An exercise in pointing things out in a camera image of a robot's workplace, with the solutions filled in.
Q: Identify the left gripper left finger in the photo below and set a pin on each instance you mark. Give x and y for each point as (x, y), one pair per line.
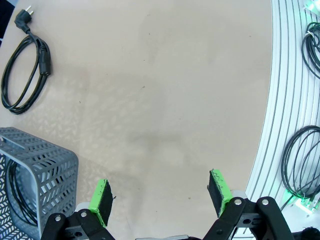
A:
(100, 200)

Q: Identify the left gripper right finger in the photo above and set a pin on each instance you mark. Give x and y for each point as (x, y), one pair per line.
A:
(220, 190)

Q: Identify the grey perforated plastic basket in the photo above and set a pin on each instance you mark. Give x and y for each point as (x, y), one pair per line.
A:
(50, 160)

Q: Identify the green lit electronics box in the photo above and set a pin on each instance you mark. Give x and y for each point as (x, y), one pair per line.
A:
(303, 203)
(313, 5)

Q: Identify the aluminium table edge rail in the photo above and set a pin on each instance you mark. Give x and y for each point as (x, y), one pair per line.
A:
(277, 75)

